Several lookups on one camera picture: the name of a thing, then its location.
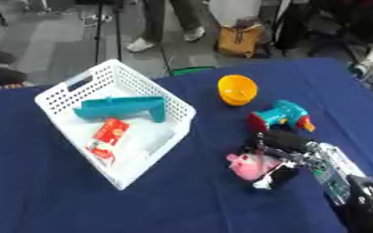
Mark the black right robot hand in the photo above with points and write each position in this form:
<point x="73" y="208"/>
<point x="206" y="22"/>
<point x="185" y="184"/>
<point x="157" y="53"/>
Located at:
<point x="283" y="142"/>

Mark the pink soft toy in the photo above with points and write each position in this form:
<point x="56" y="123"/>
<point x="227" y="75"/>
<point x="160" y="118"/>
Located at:
<point x="253" y="165"/>

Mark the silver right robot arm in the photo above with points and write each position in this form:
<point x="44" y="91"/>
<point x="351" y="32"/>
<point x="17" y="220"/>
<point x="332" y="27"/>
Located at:
<point x="349" y="185"/>

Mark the green box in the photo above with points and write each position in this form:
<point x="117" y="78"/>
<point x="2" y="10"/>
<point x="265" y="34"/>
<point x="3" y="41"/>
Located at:
<point x="193" y="70"/>

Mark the teal toy drill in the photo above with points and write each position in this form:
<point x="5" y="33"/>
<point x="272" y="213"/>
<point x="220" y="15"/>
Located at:
<point x="280" y="116"/>

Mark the orange plastic bowl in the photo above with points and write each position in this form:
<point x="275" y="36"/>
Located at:
<point x="237" y="89"/>

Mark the tan bag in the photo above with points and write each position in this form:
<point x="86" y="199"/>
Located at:
<point x="239" y="40"/>

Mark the person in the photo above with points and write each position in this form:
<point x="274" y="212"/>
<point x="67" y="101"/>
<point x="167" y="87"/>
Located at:
<point x="168" y="24"/>

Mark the teal plastic toy piece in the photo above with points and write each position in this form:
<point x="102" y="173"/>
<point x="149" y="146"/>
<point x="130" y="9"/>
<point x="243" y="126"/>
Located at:
<point x="122" y="108"/>

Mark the white perforated plastic basket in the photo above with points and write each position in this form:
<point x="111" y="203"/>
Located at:
<point x="115" y="121"/>

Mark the red snack packet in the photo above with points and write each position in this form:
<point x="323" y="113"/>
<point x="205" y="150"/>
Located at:
<point x="109" y="138"/>

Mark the black tripod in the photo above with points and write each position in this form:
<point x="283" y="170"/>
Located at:
<point x="106" y="30"/>

